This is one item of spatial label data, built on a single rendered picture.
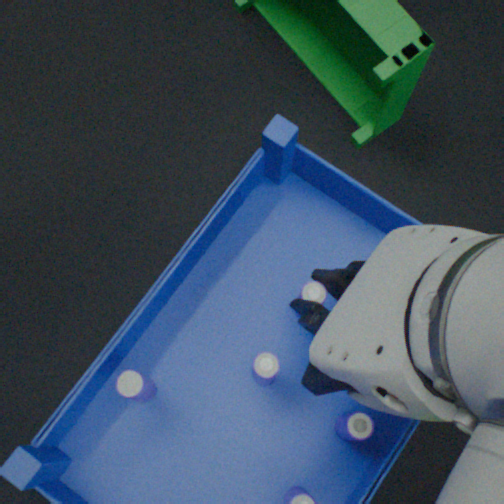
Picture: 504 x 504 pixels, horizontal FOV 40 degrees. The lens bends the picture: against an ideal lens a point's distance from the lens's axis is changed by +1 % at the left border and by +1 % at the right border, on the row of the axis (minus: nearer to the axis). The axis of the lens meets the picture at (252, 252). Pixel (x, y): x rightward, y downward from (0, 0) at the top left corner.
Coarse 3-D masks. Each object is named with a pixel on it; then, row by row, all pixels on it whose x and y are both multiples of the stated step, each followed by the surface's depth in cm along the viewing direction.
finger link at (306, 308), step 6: (294, 300) 47; (300, 300) 46; (306, 300) 46; (294, 306) 47; (300, 306) 46; (306, 306) 45; (312, 306) 44; (318, 306) 44; (300, 312) 47; (306, 312) 46; (312, 312) 45; (300, 318) 47; (306, 318) 46; (300, 324) 47; (306, 324) 46; (312, 330) 46
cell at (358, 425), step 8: (344, 416) 48; (352, 416) 45; (360, 416) 45; (368, 416) 45; (336, 424) 50; (344, 424) 46; (352, 424) 45; (360, 424) 45; (368, 424) 45; (336, 432) 51; (344, 432) 47; (352, 432) 45; (360, 432) 45; (368, 432) 45
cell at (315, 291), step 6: (312, 282) 48; (318, 282) 48; (306, 288) 48; (312, 288) 47; (318, 288) 48; (324, 288) 48; (300, 294) 47; (306, 294) 47; (312, 294) 47; (318, 294) 47; (324, 294) 48; (312, 300) 47; (318, 300) 47; (324, 300) 47
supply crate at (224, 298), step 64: (256, 192) 56; (320, 192) 56; (192, 256) 52; (256, 256) 55; (320, 256) 55; (128, 320) 48; (192, 320) 53; (256, 320) 53; (192, 384) 52; (256, 384) 52; (64, 448) 51; (128, 448) 51; (192, 448) 51; (256, 448) 51; (320, 448) 51; (384, 448) 49
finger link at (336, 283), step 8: (312, 272) 48; (320, 272) 47; (328, 272) 46; (336, 272) 45; (320, 280) 47; (328, 280) 46; (336, 280) 45; (344, 280) 45; (352, 280) 44; (328, 288) 48; (336, 288) 46; (344, 288) 45; (336, 296) 48
